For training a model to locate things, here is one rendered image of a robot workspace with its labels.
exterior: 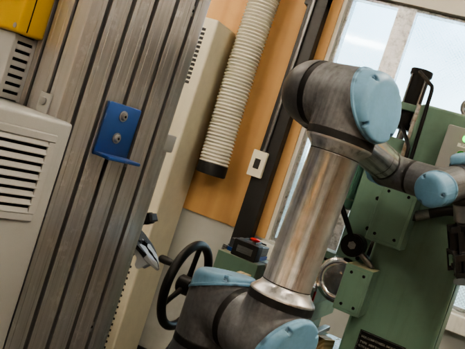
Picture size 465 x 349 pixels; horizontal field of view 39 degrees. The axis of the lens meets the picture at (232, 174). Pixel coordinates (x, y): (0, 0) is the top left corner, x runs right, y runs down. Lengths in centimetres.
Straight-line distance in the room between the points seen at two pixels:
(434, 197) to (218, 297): 50
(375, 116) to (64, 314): 60
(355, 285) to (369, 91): 73
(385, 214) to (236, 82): 173
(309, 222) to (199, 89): 221
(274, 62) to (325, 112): 233
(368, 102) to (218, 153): 223
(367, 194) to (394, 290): 26
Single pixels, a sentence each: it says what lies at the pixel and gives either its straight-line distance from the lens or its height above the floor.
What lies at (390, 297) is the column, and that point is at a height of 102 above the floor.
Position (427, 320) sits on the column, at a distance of 176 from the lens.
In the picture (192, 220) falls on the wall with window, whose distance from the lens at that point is 349.
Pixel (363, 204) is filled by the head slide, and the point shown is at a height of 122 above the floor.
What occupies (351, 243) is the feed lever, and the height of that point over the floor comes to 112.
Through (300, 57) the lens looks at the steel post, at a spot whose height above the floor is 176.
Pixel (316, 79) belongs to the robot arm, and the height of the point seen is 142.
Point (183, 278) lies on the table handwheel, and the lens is 206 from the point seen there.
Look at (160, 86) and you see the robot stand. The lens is 115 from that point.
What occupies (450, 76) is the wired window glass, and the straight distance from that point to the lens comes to 334.
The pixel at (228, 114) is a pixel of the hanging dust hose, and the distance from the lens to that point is 327.
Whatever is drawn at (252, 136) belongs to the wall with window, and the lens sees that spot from 338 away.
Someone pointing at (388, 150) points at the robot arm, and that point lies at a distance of 143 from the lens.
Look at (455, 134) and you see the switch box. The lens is 169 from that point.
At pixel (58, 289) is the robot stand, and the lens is 113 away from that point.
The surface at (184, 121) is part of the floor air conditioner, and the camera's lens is 322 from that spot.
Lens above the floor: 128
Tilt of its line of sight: 3 degrees down
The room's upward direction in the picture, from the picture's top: 18 degrees clockwise
